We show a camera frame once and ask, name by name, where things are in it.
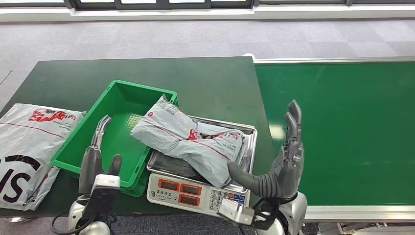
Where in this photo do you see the grey plastic mailer package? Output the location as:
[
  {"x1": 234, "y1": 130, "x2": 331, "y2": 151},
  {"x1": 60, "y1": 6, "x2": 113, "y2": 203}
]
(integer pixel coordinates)
[{"x1": 130, "y1": 94, "x2": 246, "y2": 189}]

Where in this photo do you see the white window sill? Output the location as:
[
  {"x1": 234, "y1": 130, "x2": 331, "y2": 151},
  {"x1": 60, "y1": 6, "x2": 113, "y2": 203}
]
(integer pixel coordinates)
[{"x1": 0, "y1": 3, "x2": 415, "y2": 23}]

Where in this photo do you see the large white mailer bag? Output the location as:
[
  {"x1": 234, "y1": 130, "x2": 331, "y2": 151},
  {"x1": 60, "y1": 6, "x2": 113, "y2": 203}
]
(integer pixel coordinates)
[{"x1": 0, "y1": 103, "x2": 87, "y2": 212}]

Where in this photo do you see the green conveyor belt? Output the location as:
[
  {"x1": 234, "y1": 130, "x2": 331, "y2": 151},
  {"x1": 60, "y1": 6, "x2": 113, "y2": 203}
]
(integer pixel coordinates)
[{"x1": 254, "y1": 61, "x2": 415, "y2": 206}]

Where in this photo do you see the aluminium conveyor frame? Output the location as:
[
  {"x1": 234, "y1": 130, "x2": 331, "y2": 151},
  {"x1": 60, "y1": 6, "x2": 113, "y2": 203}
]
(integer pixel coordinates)
[{"x1": 242, "y1": 52, "x2": 415, "y2": 235}]

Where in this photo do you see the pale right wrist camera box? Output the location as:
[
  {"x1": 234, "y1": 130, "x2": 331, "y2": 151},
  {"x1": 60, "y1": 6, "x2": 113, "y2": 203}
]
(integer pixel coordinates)
[{"x1": 217, "y1": 198, "x2": 255, "y2": 226}]

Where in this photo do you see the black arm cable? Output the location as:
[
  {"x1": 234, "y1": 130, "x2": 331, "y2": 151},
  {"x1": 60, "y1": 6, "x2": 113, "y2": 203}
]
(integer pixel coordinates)
[{"x1": 49, "y1": 211, "x2": 98, "y2": 235}]

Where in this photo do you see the dark window frame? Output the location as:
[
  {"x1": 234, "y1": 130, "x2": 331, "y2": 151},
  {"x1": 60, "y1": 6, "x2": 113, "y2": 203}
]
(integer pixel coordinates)
[{"x1": 64, "y1": 0, "x2": 415, "y2": 11}]

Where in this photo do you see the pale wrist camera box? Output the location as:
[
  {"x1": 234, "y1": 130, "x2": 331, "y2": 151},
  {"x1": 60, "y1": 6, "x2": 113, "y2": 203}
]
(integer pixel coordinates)
[
  {"x1": 81, "y1": 174, "x2": 121, "y2": 222},
  {"x1": 217, "y1": 198, "x2": 255, "y2": 226}
]

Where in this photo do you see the green plastic crate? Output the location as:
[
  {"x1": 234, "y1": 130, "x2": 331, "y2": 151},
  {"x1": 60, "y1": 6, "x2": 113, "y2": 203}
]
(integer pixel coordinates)
[{"x1": 50, "y1": 79, "x2": 179, "y2": 198}]

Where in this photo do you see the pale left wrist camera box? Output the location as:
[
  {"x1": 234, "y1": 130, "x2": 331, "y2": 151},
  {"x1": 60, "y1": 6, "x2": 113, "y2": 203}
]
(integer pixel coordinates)
[{"x1": 81, "y1": 174, "x2": 121, "y2": 222}]

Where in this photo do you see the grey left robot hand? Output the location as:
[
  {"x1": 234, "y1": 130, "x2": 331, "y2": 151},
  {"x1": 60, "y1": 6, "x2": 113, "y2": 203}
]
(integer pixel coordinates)
[{"x1": 78, "y1": 115, "x2": 122, "y2": 195}]

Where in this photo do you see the white electronic scale body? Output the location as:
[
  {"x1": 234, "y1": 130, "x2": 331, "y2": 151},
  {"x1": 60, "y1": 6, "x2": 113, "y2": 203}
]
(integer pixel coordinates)
[{"x1": 146, "y1": 172, "x2": 251, "y2": 217}]

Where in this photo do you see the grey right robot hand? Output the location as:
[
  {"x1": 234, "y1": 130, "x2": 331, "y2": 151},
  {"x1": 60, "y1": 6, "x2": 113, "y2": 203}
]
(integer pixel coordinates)
[{"x1": 226, "y1": 99, "x2": 306, "y2": 200}]

